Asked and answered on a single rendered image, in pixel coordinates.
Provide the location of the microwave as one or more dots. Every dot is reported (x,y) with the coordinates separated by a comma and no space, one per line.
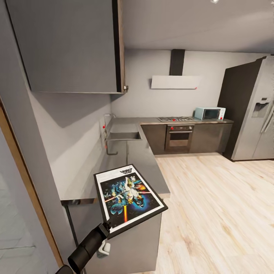
(209,113)

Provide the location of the range hood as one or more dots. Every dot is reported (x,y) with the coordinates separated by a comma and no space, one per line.
(175,80)

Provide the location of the poster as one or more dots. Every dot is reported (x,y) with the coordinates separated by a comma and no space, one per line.
(126,191)

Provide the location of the cabinet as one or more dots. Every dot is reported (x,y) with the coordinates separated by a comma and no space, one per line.
(73,46)

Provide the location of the oven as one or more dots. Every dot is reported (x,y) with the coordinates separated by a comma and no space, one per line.
(179,136)

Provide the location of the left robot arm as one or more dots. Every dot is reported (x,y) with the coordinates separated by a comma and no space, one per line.
(93,243)

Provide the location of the fridge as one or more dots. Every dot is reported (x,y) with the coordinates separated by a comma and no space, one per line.
(247,93)

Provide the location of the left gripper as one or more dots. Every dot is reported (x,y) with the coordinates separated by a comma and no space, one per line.
(96,237)

